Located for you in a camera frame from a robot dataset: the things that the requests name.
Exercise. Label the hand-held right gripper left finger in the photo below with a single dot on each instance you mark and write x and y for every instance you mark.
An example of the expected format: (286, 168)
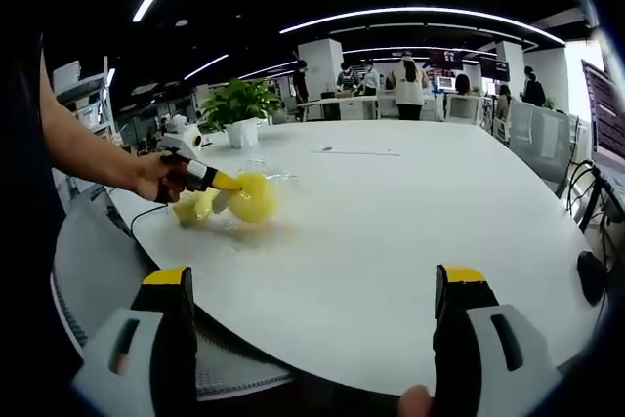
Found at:
(166, 339)

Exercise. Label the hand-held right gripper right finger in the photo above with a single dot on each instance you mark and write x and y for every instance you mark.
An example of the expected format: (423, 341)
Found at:
(459, 339)

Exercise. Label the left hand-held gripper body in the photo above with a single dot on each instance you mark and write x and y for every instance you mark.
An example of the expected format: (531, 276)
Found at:
(183, 146)

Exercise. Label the yellow silicone block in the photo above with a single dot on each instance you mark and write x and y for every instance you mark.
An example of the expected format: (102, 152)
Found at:
(193, 209)
(256, 197)

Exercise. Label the person's left hand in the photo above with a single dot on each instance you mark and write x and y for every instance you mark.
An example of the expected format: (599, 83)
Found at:
(149, 175)

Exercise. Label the person's right hand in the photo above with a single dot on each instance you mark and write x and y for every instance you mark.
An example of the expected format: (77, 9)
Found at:
(415, 400)

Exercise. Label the green potted plant white pot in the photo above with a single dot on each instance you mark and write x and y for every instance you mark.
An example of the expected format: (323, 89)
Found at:
(241, 102)

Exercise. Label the metal storage shelf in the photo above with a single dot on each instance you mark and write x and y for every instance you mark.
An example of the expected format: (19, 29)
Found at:
(90, 95)

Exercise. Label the grey mesh office chair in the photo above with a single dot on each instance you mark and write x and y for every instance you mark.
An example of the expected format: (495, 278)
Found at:
(93, 251)

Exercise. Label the white office desk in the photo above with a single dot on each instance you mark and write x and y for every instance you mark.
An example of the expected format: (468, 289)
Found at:
(342, 107)

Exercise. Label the black rounded object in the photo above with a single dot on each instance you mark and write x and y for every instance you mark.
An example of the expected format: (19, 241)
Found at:
(592, 278)

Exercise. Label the person's dark shirt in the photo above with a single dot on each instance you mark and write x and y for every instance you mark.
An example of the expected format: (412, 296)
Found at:
(24, 241)

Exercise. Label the white office chair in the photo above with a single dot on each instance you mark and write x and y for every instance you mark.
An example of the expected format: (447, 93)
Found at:
(464, 107)

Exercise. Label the long curved ceiling light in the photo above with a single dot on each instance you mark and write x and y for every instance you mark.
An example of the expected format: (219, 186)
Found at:
(425, 11)

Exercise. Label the computer monitor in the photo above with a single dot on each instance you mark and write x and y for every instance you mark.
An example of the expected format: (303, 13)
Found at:
(608, 109)

